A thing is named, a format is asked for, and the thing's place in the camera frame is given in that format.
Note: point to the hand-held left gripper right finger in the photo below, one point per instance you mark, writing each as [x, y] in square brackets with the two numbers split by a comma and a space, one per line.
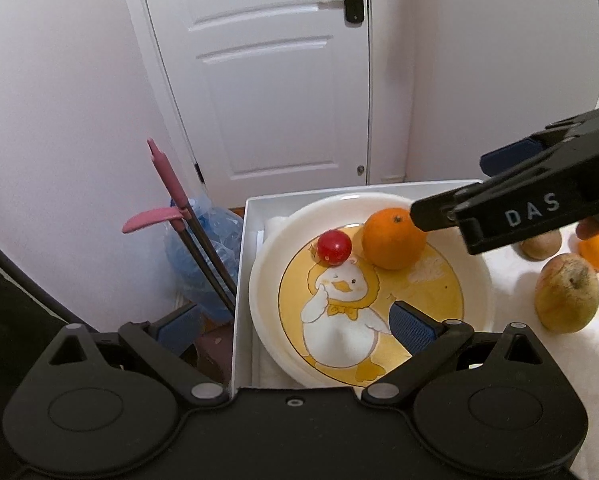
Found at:
[414, 327]

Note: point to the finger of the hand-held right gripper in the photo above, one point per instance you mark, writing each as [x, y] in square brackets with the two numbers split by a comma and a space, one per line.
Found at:
[509, 157]
[509, 210]

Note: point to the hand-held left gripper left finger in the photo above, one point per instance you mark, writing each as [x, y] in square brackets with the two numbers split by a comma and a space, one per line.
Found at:
[177, 332]

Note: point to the duck print plate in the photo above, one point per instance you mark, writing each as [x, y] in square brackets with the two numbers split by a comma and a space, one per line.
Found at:
[429, 305]

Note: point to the brown kiwi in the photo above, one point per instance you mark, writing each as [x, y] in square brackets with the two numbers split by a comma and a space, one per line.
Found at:
[542, 247]

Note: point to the large orange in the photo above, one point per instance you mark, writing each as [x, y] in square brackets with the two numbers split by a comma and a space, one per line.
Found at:
[392, 242]

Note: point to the small mandarin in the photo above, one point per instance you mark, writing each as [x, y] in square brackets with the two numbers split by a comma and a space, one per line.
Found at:
[597, 255]

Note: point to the yellow pear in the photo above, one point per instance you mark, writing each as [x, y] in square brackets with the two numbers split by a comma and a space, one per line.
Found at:
[567, 300]

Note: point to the person's right hand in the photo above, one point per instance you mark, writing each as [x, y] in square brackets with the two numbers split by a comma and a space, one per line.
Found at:
[588, 227]

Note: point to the pale floral tablecloth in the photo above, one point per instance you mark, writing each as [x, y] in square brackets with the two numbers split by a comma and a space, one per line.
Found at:
[509, 290]

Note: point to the blue water jug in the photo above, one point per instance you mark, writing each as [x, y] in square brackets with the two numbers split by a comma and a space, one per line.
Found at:
[219, 240]

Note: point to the red cherry tomato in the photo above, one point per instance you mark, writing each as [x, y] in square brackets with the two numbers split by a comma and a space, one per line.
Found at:
[333, 247]

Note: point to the white panelled door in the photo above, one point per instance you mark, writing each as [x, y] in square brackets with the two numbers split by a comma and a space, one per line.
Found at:
[259, 110]

